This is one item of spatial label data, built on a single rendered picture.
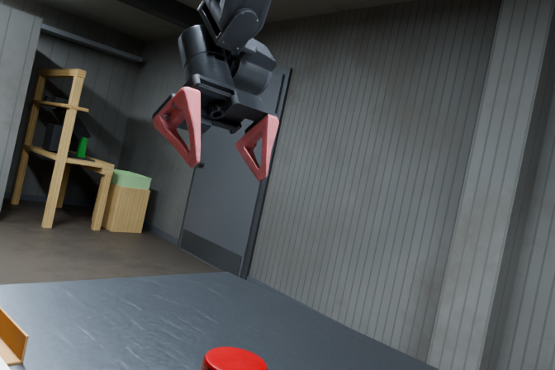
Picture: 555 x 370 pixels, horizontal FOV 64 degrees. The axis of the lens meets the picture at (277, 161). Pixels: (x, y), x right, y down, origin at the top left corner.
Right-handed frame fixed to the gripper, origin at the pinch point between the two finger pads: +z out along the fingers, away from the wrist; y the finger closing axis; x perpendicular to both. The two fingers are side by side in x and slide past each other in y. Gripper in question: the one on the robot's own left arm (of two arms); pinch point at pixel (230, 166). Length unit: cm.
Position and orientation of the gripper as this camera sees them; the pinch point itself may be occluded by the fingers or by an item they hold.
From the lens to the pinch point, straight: 50.2
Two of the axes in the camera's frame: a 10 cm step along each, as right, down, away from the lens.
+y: 7.1, 1.8, 6.9
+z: 2.6, 8.4, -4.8
